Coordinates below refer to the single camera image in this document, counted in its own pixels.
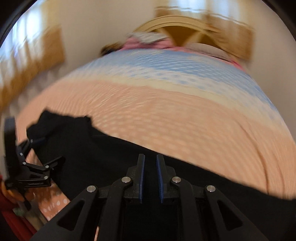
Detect black pants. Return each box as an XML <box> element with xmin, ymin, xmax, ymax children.
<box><xmin>26</xmin><ymin>111</ymin><xmax>295</xmax><ymax>240</ymax></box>

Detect left hand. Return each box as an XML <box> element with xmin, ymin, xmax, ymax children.
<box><xmin>1</xmin><ymin>180</ymin><xmax>25</xmax><ymax>204</ymax></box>

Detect beige side curtain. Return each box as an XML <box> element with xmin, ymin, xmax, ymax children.
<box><xmin>1</xmin><ymin>1</ymin><xmax>65</xmax><ymax>110</ymax></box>

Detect polka dot bed cover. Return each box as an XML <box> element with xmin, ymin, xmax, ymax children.
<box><xmin>14</xmin><ymin>48</ymin><xmax>296</xmax><ymax>222</ymax></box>

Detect brown bag beside bed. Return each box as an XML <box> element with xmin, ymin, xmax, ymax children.
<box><xmin>100</xmin><ymin>42</ymin><xmax>123</xmax><ymax>56</ymax></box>

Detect pink folded blanket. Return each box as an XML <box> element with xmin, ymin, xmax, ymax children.
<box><xmin>120</xmin><ymin>37</ymin><xmax>176</xmax><ymax>51</ymax></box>

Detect grey patterned pillow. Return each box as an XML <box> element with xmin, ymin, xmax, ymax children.
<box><xmin>128</xmin><ymin>32</ymin><xmax>168</xmax><ymax>44</ymax></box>

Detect striped pillow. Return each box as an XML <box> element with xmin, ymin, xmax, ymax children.
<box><xmin>185</xmin><ymin>43</ymin><xmax>232</xmax><ymax>62</ymax></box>

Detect cream wooden headboard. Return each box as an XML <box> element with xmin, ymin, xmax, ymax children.
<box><xmin>135</xmin><ymin>15</ymin><xmax>221</xmax><ymax>48</ymax></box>

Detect beige window curtain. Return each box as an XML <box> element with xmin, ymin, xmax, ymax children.
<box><xmin>154</xmin><ymin>0</ymin><xmax>254</xmax><ymax>61</ymax></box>

